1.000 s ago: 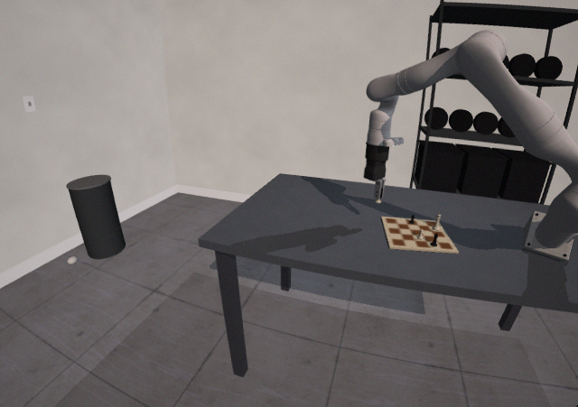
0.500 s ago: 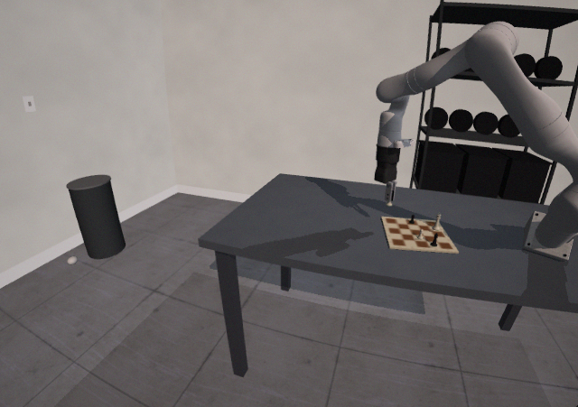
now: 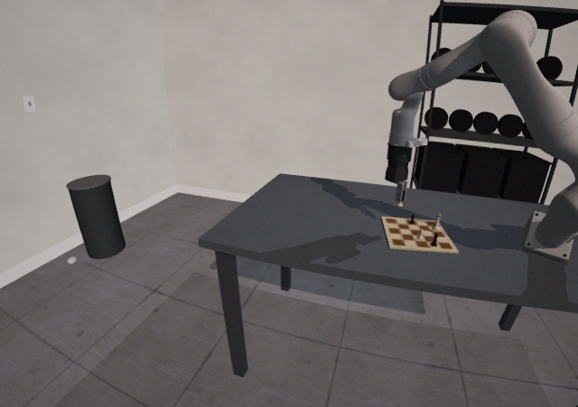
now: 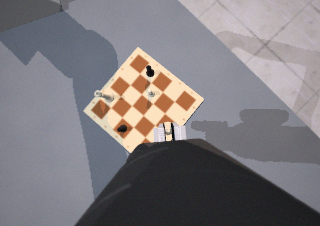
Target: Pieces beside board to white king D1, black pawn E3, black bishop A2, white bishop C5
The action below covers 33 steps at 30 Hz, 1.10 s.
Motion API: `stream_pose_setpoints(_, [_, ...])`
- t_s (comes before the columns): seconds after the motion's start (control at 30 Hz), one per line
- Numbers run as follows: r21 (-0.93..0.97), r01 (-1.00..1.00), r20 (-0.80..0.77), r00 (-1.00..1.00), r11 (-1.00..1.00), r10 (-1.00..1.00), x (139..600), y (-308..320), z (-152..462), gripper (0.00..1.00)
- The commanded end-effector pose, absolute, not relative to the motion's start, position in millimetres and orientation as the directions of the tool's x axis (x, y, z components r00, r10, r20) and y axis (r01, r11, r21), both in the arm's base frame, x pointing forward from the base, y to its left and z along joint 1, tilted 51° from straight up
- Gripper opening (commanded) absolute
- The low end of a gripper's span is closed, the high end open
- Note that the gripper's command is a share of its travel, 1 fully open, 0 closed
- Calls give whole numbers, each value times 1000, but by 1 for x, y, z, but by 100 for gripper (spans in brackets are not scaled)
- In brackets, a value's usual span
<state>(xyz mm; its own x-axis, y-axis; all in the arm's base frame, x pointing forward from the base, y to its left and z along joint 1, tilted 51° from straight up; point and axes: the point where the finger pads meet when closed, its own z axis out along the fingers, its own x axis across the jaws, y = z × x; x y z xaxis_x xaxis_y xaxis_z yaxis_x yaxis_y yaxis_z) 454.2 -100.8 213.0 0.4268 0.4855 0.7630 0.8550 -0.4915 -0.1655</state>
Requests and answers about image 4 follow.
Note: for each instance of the white king chess piece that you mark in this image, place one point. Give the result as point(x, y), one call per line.
point(109, 97)

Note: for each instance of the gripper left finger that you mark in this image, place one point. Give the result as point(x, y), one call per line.
point(159, 133)

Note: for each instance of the white pawn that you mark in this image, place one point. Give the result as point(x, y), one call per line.
point(150, 93)

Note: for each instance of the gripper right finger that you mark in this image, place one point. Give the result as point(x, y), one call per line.
point(178, 132)

